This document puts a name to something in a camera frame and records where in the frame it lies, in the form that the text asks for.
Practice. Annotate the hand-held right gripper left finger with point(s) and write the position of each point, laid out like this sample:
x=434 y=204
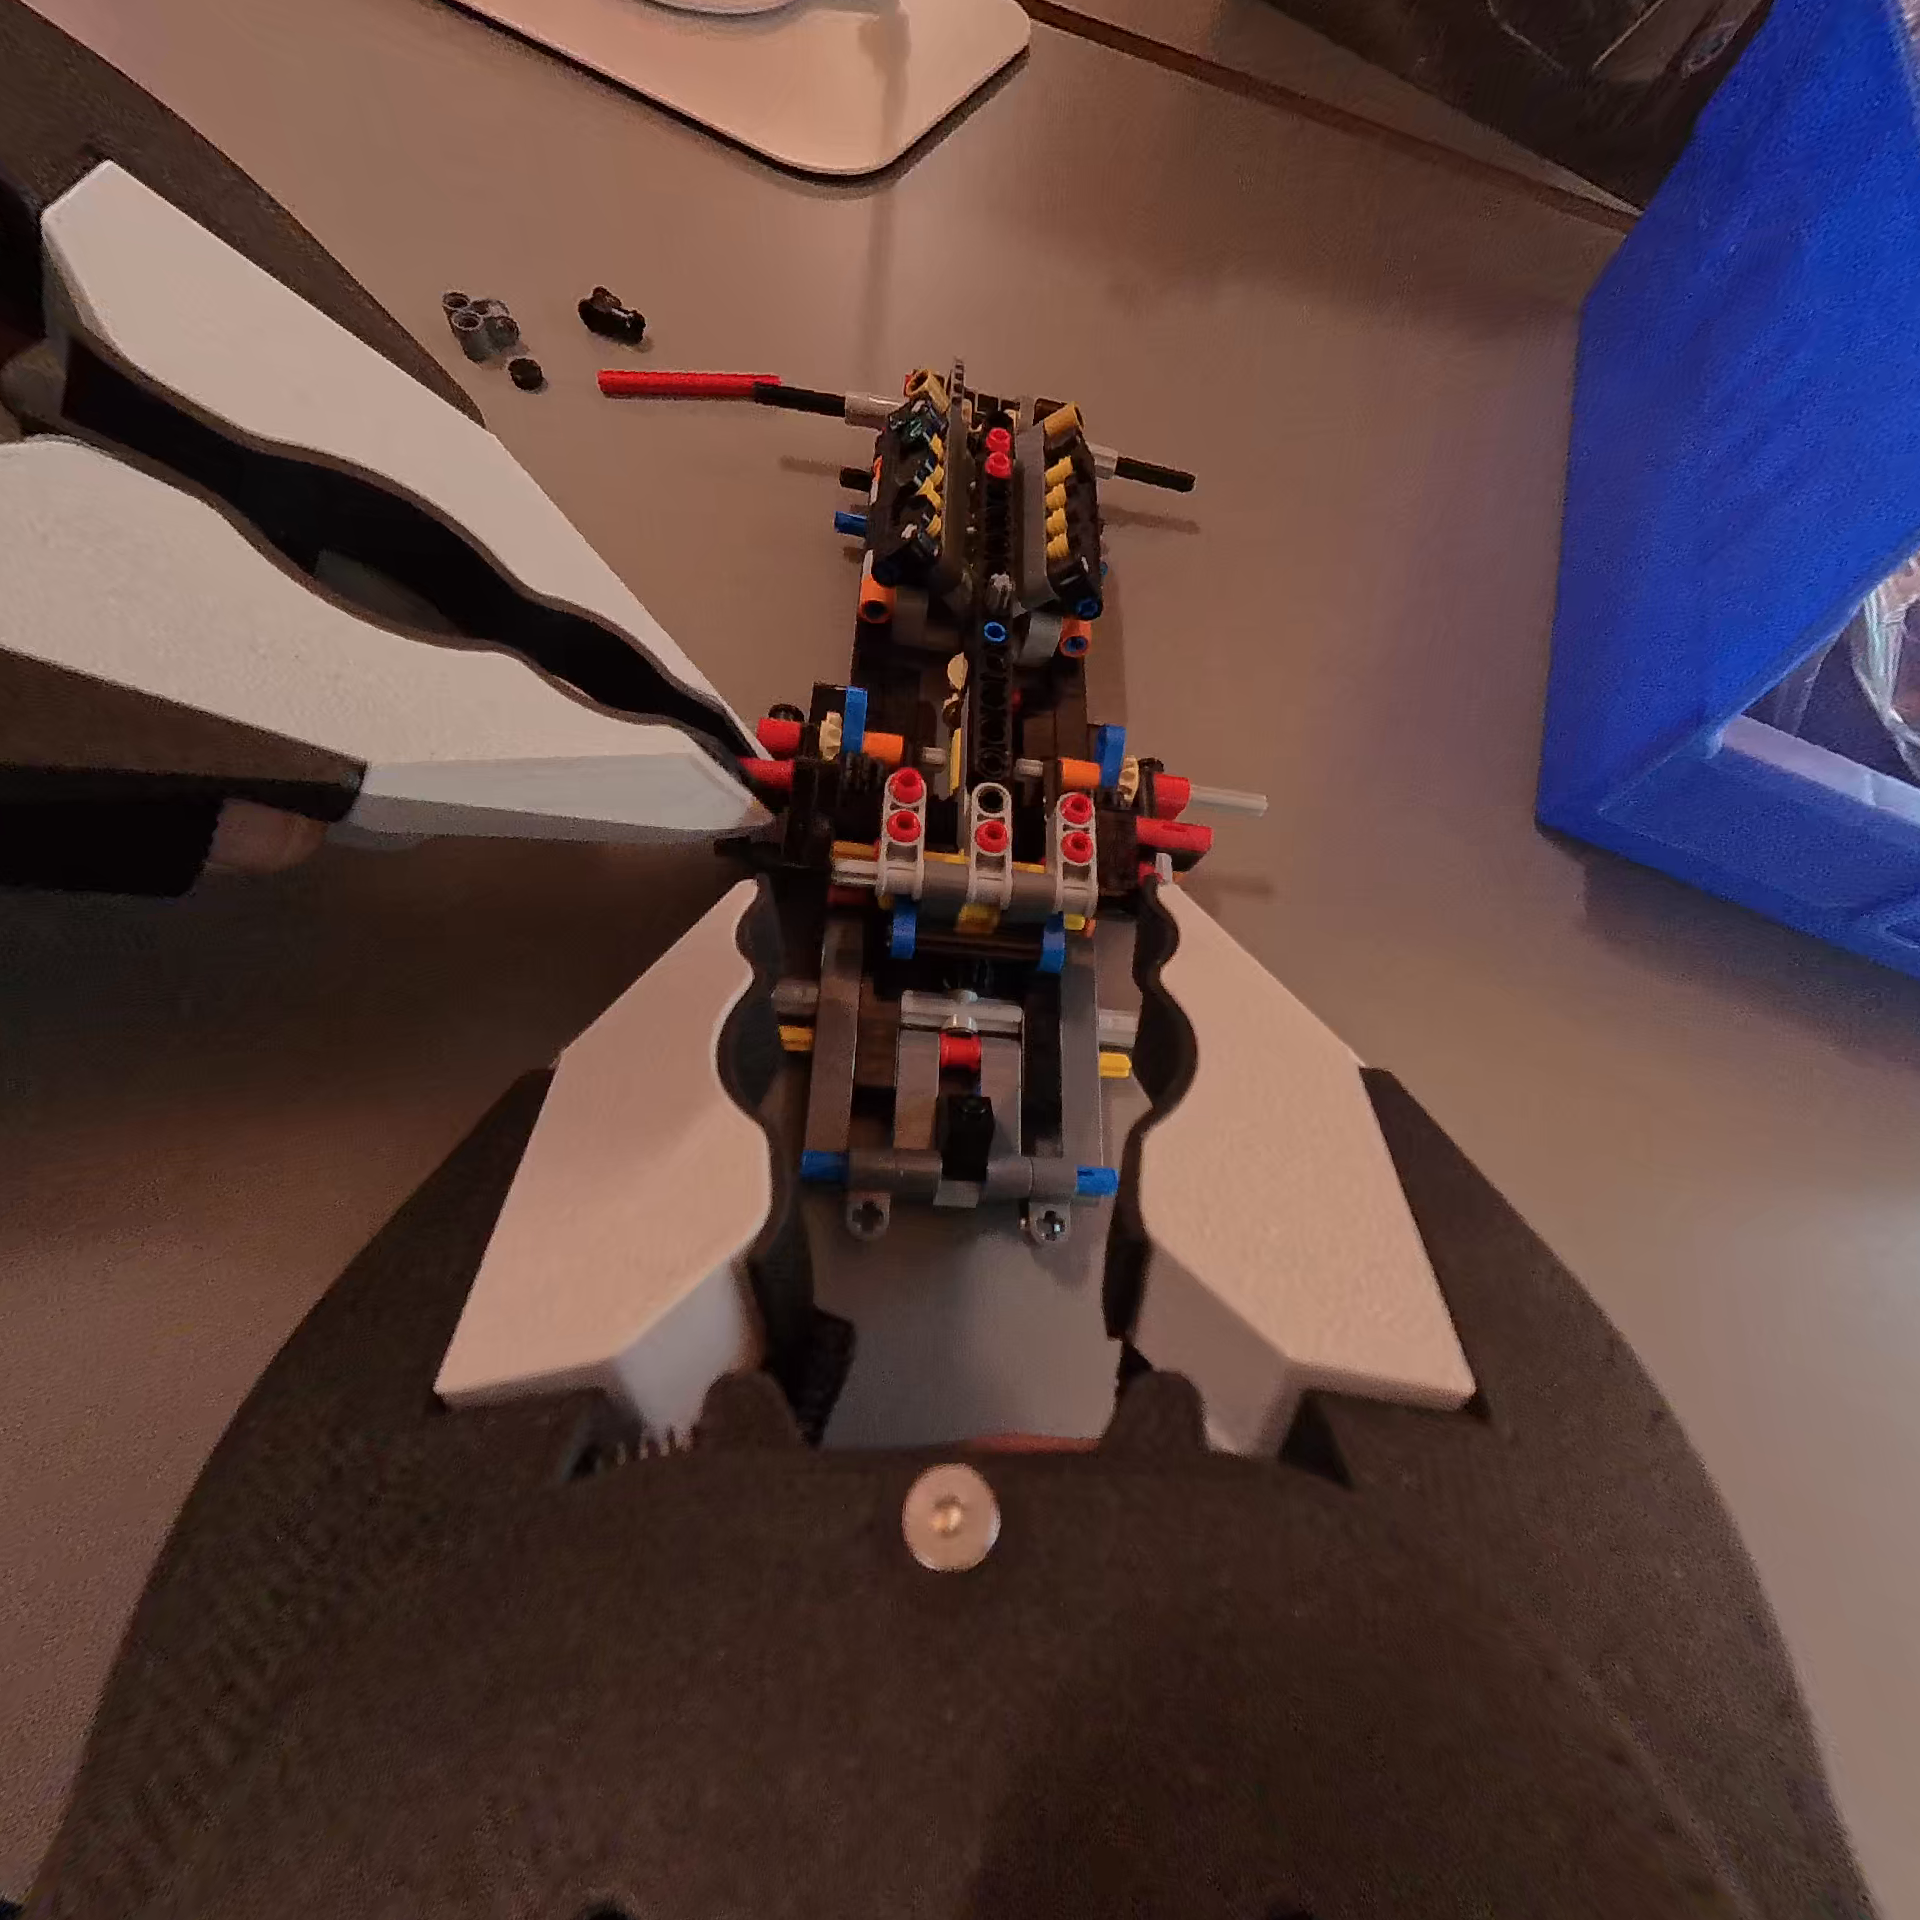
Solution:
x=617 y=1200

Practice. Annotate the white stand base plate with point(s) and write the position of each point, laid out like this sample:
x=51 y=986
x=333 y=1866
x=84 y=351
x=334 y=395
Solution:
x=811 y=75

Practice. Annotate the crumpled clear plastic wrap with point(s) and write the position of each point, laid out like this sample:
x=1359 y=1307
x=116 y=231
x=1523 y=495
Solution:
x=1894 y=674

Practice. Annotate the black lego connector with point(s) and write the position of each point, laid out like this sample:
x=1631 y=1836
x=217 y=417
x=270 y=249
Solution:
x=613 y=311

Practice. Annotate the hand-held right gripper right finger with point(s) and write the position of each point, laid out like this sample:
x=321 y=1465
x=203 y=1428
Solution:
x=1291 y=1215

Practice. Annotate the long red lego axle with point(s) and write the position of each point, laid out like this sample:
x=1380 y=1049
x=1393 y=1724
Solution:
x=682 y=385

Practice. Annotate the black lego set box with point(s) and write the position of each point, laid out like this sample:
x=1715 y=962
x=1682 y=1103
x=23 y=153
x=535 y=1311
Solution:
x=1531 y=75

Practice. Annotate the person's left hand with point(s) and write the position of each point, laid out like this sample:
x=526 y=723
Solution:
x=278 y=839

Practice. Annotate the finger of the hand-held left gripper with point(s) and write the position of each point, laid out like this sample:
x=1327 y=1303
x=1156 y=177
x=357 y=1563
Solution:
x=346 y=390
x=300 y=662

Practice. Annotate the lego technic car chassis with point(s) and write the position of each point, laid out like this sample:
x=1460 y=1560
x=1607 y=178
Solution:
x=983 y=795

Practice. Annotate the blue plastic bin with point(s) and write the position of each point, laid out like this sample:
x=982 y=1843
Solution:
x=1724 y=523

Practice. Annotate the grey lego connector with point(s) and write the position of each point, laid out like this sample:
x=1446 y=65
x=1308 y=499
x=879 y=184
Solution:
x=481 y=323

